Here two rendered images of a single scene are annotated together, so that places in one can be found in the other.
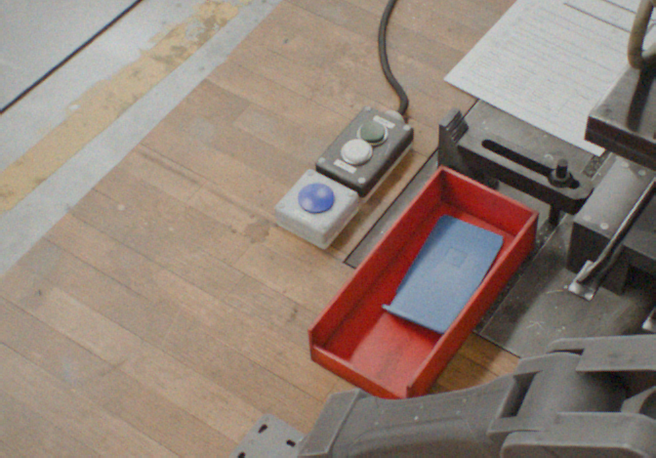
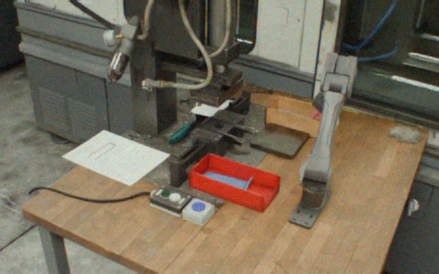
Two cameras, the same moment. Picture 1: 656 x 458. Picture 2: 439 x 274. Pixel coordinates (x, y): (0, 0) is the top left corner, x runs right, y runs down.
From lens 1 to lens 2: 1.48 m
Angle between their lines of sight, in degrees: 72
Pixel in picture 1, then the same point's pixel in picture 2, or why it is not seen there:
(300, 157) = (168, 222)
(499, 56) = (119, 173)
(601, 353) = (329, 67)
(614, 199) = (208, 134)
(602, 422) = (349, 63)
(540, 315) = not seen: hidden behind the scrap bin
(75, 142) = not seen: outside the picture
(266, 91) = (129, 233)
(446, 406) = (329, 113)
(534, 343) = not seen: hidden behind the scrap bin
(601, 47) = (119, 153)
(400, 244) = (214, 190)
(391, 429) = (329, 134)
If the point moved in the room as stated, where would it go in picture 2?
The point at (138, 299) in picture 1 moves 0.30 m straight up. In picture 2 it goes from (245, 261) to (251, 164)
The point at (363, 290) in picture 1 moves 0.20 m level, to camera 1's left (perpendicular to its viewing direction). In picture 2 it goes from (235, 198) to (249, 244)
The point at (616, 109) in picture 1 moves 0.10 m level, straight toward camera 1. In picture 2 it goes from (215, 94) to (248, 97)
